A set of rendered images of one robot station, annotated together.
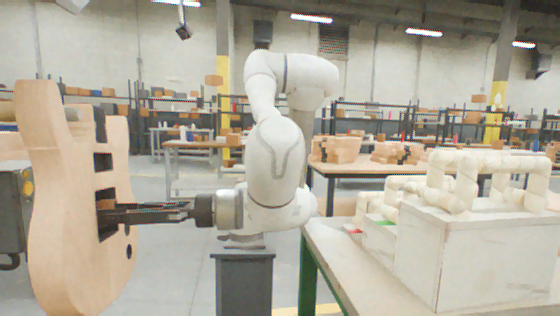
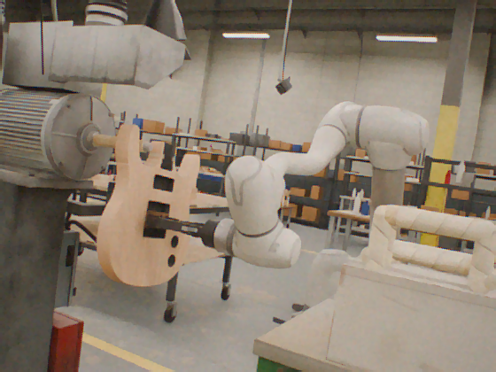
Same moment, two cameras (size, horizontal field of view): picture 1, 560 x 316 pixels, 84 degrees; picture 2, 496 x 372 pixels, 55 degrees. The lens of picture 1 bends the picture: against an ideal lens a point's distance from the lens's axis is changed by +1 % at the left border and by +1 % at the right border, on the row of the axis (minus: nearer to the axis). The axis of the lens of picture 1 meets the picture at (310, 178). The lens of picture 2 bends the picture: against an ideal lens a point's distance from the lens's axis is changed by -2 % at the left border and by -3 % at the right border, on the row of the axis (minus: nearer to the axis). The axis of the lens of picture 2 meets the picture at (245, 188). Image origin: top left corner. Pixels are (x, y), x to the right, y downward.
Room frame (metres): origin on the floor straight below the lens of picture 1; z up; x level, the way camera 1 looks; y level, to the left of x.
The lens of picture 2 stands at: (-0.23, -0.64, 1.25)
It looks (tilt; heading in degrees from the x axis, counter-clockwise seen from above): 3 degrees down; 42
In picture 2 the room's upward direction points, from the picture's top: 9 degrees clockwise
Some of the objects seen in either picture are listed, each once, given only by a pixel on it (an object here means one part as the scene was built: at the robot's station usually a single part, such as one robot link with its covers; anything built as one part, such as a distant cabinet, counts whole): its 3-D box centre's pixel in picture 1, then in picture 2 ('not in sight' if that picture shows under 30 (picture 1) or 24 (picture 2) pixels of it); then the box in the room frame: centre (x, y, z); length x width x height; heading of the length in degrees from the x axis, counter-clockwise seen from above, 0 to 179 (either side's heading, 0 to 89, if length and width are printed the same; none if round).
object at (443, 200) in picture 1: (442, 199); (374, 252); (0.57, -0.25, 1.12); 0.11 x 0.03 x 0.03; 17
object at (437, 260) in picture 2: (441, 188); (432, 259); (0.71, -0.31, 1.12); 0.20 x 0.03 x 0.03; 106
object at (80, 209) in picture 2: not in sight; (98, 209); (0.65, 0.78, 1.02); 0.19 x 0.04 x 0.04; 14
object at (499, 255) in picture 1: (472, 247); (417, 322); (0.61, -0.34, 1.02); 0.27 x 0.15 x 0.17; 107
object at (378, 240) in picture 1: (424, 238); not in sight; (0.75, -0.30, 0.98); 0.27 x 0.16 x 0.09; 107
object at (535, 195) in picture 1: (536, 188); (483, 262); (0.58, -0.43, 1.15); 0.03 x 0.03 x 0.09
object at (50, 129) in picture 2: not in sight; (47, 133); (0.45, 0.82, 1.25); 0.41 x 0.27 x 0.26; 104
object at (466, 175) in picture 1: (464, 190); (378, 241); (0.54, -0.27, 1.15); 0.03 x 0.03 x 0.09
